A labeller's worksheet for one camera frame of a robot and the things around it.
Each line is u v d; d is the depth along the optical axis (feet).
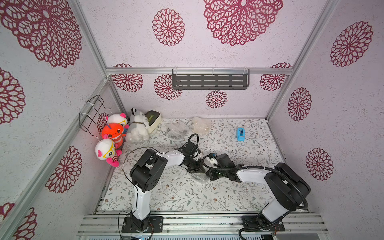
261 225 1.99
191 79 3.07
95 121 2.55
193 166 2.76
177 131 3.56
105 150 2.60
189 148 2.62
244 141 3.50
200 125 3.61
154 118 3.72
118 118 3.10
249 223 2.41
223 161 2.39
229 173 2.30
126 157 3.28
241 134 3.54
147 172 1.69
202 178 2.84
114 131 2.89
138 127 3.28
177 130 3.56
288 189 1.49
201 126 3.62
